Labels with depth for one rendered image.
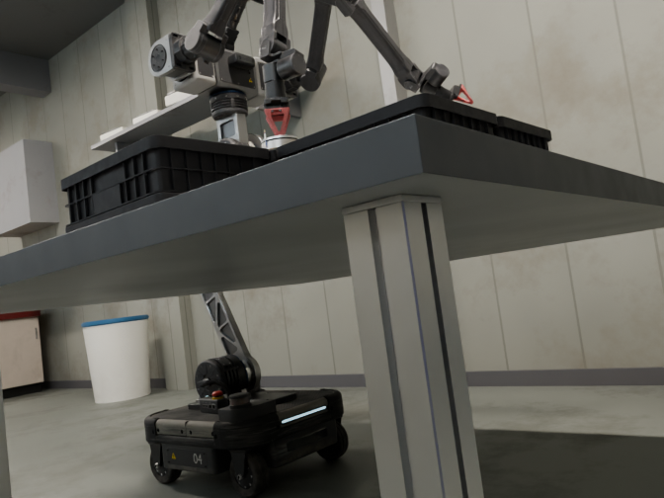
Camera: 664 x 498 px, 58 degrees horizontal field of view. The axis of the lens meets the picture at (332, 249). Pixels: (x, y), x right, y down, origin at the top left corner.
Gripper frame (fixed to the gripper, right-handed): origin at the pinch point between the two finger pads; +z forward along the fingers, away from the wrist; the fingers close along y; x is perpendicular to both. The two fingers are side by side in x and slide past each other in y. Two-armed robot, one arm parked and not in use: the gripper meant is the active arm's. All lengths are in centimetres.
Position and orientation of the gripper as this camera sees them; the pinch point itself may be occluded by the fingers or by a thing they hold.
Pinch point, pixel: (280, 135)
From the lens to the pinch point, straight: 168.6
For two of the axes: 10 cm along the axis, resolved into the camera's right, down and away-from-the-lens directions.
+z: 1.1, 9.9, -0.5
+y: -0.5, 0.6, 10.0
